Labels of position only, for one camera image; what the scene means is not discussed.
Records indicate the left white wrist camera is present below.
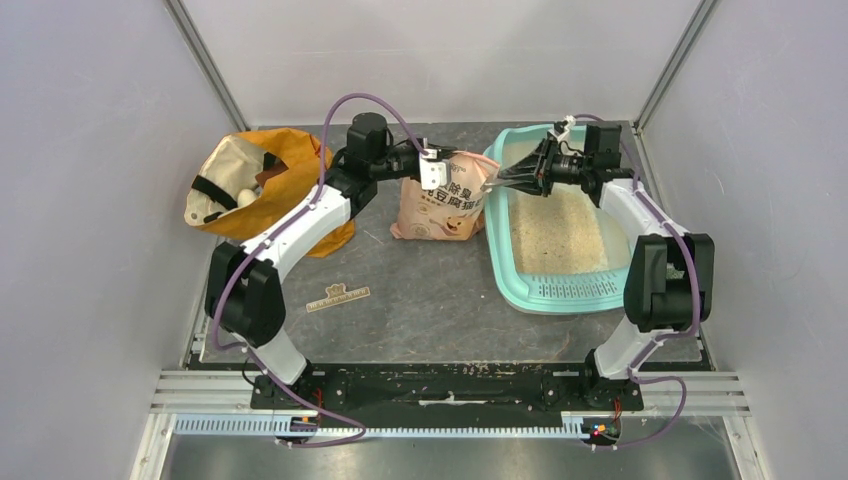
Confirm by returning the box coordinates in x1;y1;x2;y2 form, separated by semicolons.
419;146;454;191

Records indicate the aluminium frame rail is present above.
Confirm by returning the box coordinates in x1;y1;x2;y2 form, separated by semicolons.
131;369;768;479

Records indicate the teal litter box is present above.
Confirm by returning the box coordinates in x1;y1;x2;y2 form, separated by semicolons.
480;123;644;315

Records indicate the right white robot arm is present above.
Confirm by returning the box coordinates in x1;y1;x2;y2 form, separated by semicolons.
494;115;715;409

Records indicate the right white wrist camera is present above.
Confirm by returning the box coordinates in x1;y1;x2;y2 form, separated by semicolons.
547;115;577;143

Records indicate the metal litter scoop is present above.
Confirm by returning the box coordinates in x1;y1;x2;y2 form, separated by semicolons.
481;175;512;192

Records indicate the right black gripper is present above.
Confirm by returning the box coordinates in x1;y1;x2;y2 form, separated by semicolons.
500;137;593;197

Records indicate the pink cat litter bag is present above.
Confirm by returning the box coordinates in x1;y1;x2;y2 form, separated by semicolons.
390;151;500;241

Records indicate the orange cloth bag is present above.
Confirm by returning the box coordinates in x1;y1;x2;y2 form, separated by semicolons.
184;128;332;241

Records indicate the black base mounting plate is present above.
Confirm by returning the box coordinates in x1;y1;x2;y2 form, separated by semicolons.
291;362;644;431

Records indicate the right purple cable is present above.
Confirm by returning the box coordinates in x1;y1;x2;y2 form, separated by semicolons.
563;113;702;453

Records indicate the wooden bag clip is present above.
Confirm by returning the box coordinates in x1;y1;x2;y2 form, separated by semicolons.
306;283;371;313

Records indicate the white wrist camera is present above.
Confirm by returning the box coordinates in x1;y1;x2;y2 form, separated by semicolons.
547;115;577;143
419;146;454;191

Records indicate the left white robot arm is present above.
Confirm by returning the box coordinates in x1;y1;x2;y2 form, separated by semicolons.
204;113;436;409

